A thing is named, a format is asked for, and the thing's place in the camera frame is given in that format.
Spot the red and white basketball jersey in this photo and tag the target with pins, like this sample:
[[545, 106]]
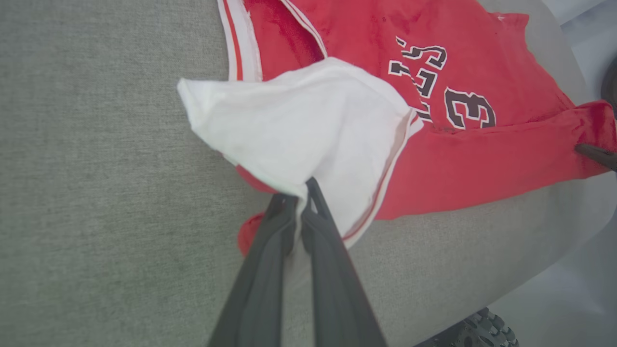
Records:
[[482, 159]]

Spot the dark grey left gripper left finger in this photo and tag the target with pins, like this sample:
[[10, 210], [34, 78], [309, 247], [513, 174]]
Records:
[[262, 289]]

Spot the black robot base chassis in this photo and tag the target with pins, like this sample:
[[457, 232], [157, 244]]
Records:
[[477, 332]]

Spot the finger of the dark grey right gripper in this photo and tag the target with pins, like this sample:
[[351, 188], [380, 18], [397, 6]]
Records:
[[602, 156]]

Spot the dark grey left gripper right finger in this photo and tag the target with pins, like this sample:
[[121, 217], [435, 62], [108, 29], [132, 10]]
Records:
[[337, 299]]

